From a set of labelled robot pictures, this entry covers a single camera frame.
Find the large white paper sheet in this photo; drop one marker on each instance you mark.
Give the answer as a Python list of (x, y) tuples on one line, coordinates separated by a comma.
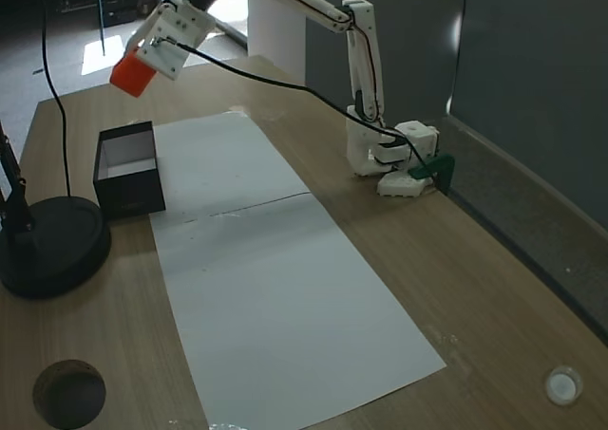
[(285, 306)]

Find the grey partition panel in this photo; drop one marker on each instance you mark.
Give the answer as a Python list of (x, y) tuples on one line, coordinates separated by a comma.
[(522, 93)]

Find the orange square block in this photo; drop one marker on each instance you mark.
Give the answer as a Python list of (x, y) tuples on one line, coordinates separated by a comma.
[(130, 76)]

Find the green table clamp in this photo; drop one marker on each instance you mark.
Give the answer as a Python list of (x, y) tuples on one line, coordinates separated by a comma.
[(442, 162)]

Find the small white round cap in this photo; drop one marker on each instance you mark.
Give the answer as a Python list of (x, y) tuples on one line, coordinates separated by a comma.
[(563, 385)]

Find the black round-base stand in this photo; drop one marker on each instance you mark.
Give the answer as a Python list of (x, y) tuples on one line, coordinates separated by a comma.
[(52, 245)]

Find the dark open-top box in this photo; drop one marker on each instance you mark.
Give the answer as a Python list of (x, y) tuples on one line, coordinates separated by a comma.
[(130, 192)]

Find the small white paper sheet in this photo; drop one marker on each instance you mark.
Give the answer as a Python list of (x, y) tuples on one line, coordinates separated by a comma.
[(218, 164)]

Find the white round column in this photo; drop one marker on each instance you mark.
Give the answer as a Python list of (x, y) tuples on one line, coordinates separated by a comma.
[(275, 22)]

